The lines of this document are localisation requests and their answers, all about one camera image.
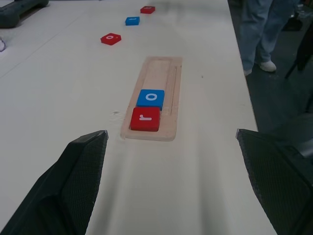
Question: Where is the blue letter o block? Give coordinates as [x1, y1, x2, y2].
[135, 89, 165, 111]

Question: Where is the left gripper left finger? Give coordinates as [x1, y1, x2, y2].
[0, 130, 109, 235]

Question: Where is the dark grey plastic platform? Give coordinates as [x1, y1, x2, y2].
[0, 0, 49, 29]

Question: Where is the black chair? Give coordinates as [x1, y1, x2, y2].
[285, 22, 313, 79]

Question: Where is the red letter o block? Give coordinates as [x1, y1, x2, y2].
[100, 33, 122, 47]

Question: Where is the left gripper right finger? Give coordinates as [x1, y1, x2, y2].
[235, 128, 313, 235]

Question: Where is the blue letter t block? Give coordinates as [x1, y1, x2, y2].
[125, 16, 141, 26]

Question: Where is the person in blue jeans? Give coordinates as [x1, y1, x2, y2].
[238, 0, 301, 76]

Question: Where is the wooden letter tray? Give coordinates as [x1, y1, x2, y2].
[120, 56, 183, 142]

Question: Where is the red letter r block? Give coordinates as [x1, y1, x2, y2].
[130, 107, 161, 132]

